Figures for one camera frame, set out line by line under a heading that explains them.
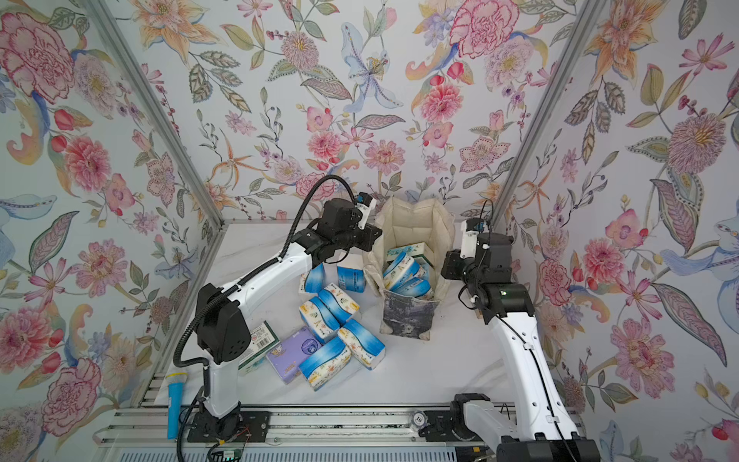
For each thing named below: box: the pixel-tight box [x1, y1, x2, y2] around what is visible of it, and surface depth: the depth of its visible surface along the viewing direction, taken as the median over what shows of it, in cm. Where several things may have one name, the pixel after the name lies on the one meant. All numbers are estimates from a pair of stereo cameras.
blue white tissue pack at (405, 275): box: [382, 251, 432, 298], surface depth 88 cm
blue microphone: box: [165, 371, 189, 440], surface depth 78 cm
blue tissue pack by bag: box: [336, 253, 367, 294], surface depth 95 cm
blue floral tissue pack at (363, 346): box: [337, 318, 386, 371], surface depth 82 cm
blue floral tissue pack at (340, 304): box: [317, 282, 361, 328], surface depth 90 cm
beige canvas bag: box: [362, 196, 457, 340], surface depth 84 cm
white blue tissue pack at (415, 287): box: [391, 277, 432, 299], surface depth 83 cm
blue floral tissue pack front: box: [298, 336, 352, 392], surface depth 78 cm
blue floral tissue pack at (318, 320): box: [298, 296, 341, 344], surface depth 86 cm
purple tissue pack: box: [265, 326, 323, 385], surface depth 83 cm
